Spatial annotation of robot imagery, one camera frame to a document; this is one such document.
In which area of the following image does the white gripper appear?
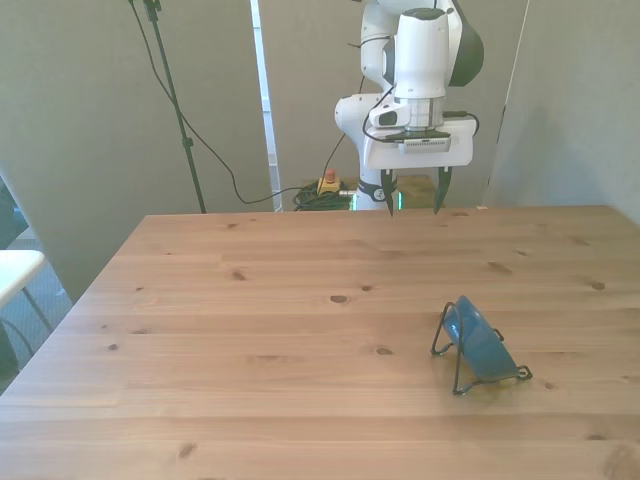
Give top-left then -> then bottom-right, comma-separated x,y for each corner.
362,115 -> 476,219

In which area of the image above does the dark blue bowl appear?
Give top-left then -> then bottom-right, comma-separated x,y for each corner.
442,295 -> 519,381

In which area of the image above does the yellow emergency stop button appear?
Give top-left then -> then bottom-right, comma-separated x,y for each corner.
317,169 -> 343,197

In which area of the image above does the thin white partition edge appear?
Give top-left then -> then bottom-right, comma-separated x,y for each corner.
482,0 -> 532,209

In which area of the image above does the black tripod stand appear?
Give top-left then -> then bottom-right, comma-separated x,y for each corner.
127,0 -> 208,215

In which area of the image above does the white side table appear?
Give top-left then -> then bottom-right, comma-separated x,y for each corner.
0,249 -> 51,331

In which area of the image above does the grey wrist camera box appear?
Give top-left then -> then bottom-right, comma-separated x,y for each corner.
392,130 -> 454,154

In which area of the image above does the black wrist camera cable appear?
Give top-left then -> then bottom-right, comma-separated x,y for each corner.
362,84 -> 482,146

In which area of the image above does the green coiled cable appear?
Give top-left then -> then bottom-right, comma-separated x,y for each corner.
292,182 -> 359,212

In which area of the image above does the black wire plate stand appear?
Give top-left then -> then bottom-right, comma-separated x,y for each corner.
430,301 -> 534,397

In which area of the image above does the white perforated partition rail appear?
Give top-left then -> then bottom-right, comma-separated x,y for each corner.
249,0 -> 284,214

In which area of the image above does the black hanging cable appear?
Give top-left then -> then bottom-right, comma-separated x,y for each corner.
128,0 -> 306,205

